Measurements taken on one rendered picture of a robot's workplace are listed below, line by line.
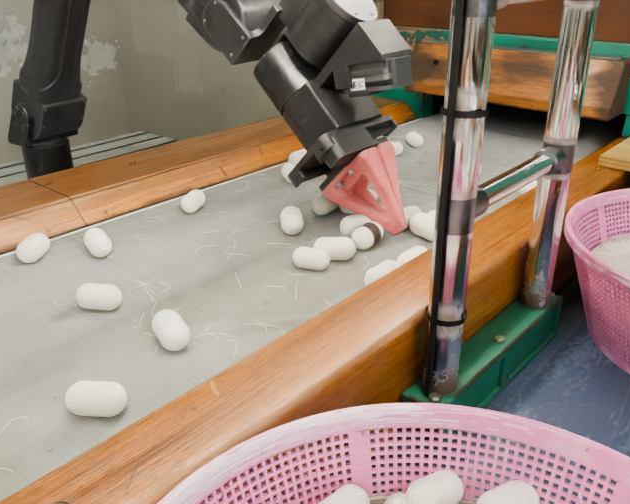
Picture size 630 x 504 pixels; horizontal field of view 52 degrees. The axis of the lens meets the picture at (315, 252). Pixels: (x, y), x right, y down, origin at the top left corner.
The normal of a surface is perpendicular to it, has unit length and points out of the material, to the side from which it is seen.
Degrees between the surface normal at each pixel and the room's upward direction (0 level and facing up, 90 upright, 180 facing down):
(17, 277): 0
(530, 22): 90
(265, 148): 45
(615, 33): 90
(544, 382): 0
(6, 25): 90
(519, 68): 66
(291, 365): 0
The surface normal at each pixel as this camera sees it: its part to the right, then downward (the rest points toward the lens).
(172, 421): 0.00, -0.91
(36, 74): -0.44, 0.22
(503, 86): -0.62, -0.07
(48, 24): -0.54, 0.38
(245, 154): 0.53, -0.45
